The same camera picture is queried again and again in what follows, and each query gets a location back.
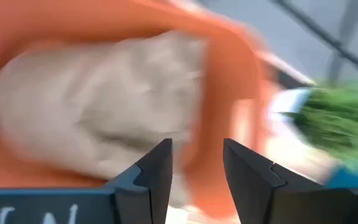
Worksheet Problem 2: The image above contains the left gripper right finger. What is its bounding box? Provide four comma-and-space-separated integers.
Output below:
223, 138, 326, 224

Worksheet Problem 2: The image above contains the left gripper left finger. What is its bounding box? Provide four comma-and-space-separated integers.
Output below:
104, 138, 174, 224

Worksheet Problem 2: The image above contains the olive beige knit hat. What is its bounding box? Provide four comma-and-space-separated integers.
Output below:
0, 30, 208, 208

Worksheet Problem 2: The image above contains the white plant pot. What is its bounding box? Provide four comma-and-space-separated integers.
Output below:
267, 87, 338, 184

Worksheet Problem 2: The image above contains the blue plastic bin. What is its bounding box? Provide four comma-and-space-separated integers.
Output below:
324, 158, 358, 189

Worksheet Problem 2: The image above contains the green potted plant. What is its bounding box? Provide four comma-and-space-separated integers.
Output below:
283, 82, 358, 175

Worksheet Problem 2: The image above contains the orange plastic basket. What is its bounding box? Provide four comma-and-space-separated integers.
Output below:
0, 0, 316, 220

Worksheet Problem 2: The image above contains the black frame strut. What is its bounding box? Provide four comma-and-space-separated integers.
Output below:
270, 0, 358, 80

